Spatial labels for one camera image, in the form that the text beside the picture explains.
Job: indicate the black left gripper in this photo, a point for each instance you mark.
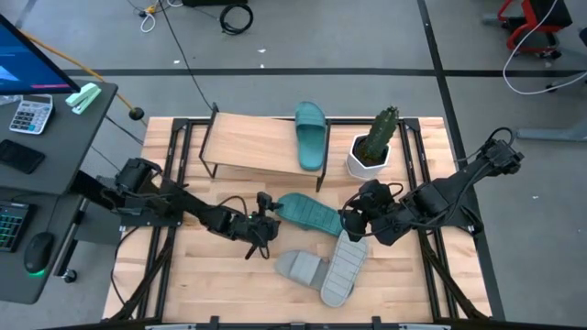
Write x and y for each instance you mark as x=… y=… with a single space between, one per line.
x=257 y=229

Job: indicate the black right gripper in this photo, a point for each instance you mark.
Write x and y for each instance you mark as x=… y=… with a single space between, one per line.
x=371 y=197

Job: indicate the green rubber slide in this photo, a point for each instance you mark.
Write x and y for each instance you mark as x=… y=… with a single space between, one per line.
x=309 y=213
x=311 y=146

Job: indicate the grey rubber slide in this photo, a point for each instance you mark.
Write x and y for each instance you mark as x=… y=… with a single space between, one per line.
x=344 y=270
x=300 y=268

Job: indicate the wooden shelf with black legs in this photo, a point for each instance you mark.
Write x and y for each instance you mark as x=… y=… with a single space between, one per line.
x=257 y=142

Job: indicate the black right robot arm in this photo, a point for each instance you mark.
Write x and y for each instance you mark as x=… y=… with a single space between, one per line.
x=440 y=197

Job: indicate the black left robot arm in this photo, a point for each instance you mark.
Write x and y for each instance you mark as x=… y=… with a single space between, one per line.
x=183 y=206

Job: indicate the white plant pot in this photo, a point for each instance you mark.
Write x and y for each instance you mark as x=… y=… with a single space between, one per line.
x=355 y=167

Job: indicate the black round knob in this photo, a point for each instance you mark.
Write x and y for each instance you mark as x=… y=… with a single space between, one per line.
x=136 y=113

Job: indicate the grey table foot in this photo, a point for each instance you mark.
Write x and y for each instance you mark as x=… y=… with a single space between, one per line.
x=550 y=134

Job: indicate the dark grey desk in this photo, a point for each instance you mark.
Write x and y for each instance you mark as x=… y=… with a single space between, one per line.
x=78 y=124

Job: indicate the mint green stapler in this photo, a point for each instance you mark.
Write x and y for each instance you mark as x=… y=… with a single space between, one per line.
x=83 y=98

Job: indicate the black computer mouse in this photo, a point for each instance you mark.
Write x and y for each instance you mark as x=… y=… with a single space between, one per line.
x=39 y=252

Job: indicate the black box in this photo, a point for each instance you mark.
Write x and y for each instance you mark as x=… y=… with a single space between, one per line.
x=215 y=3

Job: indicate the backlit black keyboard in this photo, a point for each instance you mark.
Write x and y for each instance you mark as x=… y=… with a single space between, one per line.
x=11 y=227

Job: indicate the black smartphone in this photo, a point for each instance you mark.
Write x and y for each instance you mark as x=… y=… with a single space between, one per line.
x=20 y=157

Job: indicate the grey desk calculator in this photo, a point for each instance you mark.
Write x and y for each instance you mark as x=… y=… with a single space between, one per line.
x=31 y=114

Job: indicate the red and black cart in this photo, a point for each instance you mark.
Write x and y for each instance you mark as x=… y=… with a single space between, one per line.
x=550 y=14

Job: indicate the computer monitor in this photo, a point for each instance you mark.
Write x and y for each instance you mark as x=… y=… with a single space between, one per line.
x=27 y=59

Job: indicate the black aluminium table frame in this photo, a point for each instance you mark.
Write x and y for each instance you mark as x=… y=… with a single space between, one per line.
x=348 y=122

